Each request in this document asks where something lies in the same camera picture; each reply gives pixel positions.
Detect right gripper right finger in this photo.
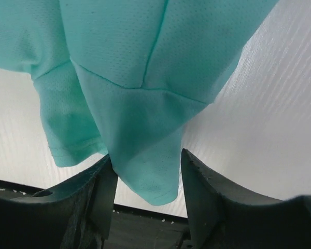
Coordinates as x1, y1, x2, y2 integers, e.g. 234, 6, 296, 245
181, 149, 311, 248

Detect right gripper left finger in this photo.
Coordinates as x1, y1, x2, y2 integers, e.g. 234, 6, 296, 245
0, 156, 118, 248

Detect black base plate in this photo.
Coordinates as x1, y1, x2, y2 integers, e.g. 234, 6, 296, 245
0, 177, 192, 249

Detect teal t shirt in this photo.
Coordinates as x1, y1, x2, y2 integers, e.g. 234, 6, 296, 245
0, 1, 276, 206

